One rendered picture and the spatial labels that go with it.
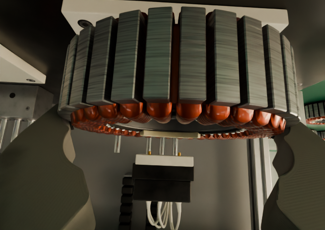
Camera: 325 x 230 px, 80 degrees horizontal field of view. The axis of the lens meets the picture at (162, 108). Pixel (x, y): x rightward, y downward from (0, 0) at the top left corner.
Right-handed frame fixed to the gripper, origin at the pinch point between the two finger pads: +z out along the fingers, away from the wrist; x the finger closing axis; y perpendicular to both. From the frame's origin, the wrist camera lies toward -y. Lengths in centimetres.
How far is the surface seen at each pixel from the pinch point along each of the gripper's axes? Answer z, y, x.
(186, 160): 4.3, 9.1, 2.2
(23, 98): 17.0, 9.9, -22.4
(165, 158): 4.4, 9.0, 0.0
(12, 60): 10.1, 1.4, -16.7
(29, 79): 13.4, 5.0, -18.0
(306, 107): 26.2, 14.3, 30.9
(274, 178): 422, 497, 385
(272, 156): 469, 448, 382
